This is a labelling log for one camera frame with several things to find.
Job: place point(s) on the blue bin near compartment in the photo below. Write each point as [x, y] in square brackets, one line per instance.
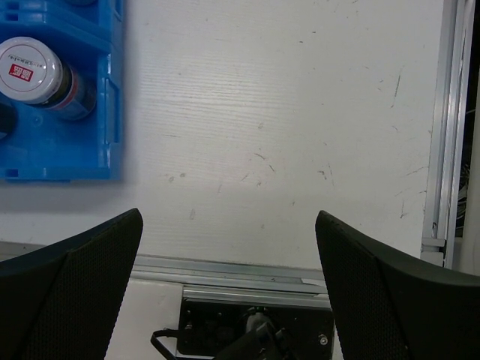
[46, 148]

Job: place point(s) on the blue bin compartment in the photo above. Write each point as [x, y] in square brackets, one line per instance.
[46, 148]
[102, 20]

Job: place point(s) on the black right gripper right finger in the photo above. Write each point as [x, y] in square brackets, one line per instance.
[390, 305]

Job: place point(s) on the red label spice jar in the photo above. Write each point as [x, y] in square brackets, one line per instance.
[8, 120]
[33, 74]

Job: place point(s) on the blue label shaker silver lid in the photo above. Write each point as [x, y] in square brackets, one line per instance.
[81, 3]

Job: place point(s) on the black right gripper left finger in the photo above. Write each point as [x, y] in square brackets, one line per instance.
[62, 301]

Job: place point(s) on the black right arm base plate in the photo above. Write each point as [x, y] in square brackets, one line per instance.
[249, 324]

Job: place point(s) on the aluminium table frame rail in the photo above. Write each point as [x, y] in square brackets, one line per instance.
[254, 115]

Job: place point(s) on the blue bin middle compartment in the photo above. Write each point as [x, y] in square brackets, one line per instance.
[102, 20]

